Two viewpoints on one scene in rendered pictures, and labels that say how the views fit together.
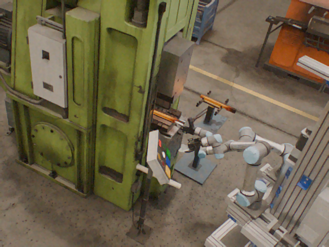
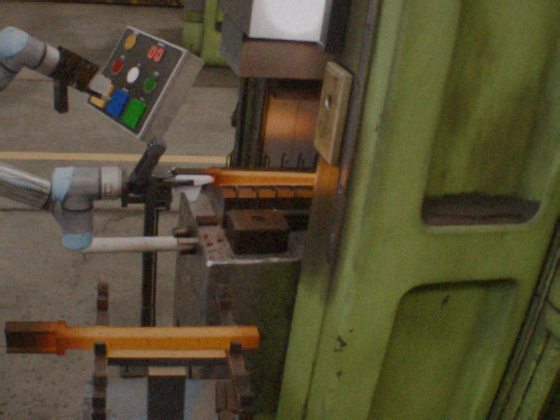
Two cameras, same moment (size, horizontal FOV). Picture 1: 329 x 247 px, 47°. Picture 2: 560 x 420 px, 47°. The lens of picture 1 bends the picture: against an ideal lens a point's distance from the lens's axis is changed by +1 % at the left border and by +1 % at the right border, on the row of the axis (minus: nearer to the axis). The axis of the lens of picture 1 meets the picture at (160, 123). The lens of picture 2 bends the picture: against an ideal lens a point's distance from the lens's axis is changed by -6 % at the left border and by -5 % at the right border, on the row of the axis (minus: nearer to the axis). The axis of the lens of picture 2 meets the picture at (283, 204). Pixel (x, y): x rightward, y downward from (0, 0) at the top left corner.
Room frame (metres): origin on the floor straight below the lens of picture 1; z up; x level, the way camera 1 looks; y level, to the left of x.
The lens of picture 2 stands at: (3.94, -0.94, 1.64)
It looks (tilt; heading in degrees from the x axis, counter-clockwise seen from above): 25 degrees down; 139
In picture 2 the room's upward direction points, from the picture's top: 8 degrees clockwise
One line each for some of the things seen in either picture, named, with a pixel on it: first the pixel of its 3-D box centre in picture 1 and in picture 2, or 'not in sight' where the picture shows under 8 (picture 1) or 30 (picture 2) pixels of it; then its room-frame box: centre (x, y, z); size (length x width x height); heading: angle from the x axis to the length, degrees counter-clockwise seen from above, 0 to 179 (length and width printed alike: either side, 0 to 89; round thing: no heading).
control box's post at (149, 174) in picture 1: (146, 196); (148, 233); (2.19, 0.01, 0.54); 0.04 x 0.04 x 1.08; 69
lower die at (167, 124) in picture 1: (152, 117); (298, 191); (2.81, 0.09, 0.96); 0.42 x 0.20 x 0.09; 69
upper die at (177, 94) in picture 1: (157, 85); (320, 48); (2.81, 0.09, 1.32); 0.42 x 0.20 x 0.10; 69
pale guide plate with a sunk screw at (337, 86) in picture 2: not in sight; (332, 112); (3.08, -0.10, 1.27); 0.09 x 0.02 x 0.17; 159
